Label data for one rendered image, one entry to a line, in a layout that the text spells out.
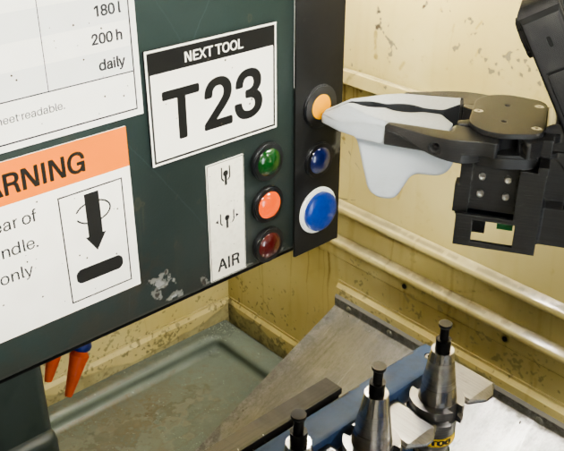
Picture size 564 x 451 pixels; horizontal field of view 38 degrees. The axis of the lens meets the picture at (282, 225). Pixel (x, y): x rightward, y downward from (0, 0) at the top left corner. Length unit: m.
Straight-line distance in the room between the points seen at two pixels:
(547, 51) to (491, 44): 0.84
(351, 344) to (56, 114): 1.33
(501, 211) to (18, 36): 0.31
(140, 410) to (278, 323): 0.38
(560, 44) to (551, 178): 0.09
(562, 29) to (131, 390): 1.63
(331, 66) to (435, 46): 0.85
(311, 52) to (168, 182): 0.13
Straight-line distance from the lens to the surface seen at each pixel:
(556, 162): 0.55
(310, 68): 0.56
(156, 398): 1.99
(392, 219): 1.59
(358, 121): 0.54
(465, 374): 1.04
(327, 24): 0.56
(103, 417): 1.96
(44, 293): 0.49
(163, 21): 0.48
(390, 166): 0.55
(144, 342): 2.02
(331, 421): 0.94
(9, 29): 0.43
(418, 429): 0.96
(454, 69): 1.40
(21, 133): 0.45
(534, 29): 0.51
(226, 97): 0.51
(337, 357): 1.72
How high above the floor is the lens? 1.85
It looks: 28 degrees down
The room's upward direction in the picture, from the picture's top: straight up
